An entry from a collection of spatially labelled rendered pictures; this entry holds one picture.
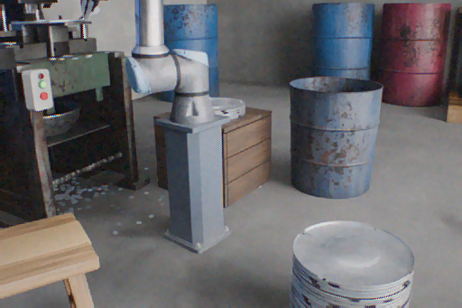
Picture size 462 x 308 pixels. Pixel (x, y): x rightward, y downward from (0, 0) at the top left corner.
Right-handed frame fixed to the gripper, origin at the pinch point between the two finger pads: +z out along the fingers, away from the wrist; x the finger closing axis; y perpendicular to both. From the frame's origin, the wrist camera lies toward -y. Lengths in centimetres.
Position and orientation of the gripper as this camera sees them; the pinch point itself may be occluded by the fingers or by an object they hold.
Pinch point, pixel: (85, 17)
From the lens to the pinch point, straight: 181.4
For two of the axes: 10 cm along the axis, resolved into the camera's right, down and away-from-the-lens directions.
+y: 4.4, -2.6, 8.6
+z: -3.7, 8.2, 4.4
